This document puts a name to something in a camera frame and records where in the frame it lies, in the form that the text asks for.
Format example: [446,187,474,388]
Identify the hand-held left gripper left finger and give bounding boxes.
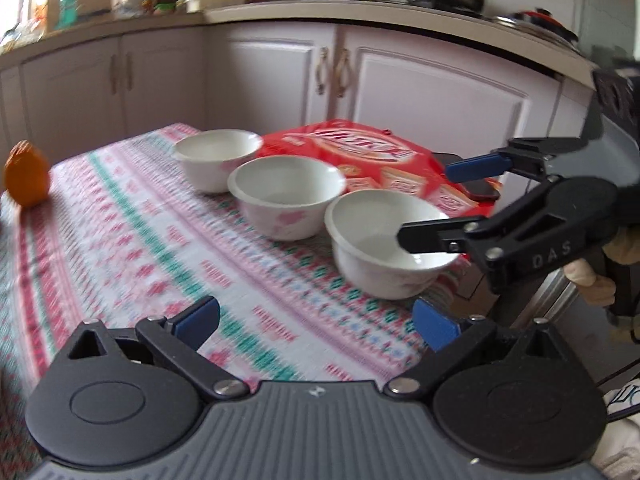
[52,296,251,402]

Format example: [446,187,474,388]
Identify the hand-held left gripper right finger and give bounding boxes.
[382,296,576,402]

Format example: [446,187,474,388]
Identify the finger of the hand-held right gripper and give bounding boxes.
[397,176,572,259]
[444,137,598,183]

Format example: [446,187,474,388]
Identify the white pink-flowered bowl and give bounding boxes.
[227,156,347,241]
[324,191,463,300]
[174,129,263,194]

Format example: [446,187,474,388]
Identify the person's right hand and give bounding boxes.
[565,224,640,307]

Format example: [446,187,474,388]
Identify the patterned tablecloth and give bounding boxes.
[0,122,471,461]

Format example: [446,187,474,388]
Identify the white kitchen cabinets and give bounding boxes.
[0,12,596,171]

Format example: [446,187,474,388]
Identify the red snack package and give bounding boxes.
[257,119,501,221]

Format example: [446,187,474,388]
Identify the red-knobbed pot lid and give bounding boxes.
[492,7,581,47]

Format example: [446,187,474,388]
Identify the kitchen countertop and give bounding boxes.
[0,0,601,86]

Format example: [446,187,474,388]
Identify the bumpy orange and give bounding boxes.
[4,141,51,207]

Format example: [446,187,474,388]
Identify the white plastic tray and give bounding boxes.
[185,0,248,13]

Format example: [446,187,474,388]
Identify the teal drinking bottle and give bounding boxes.
[54,0,81,30]

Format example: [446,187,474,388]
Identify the cardboard box on counter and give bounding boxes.
[47,0,111,23]

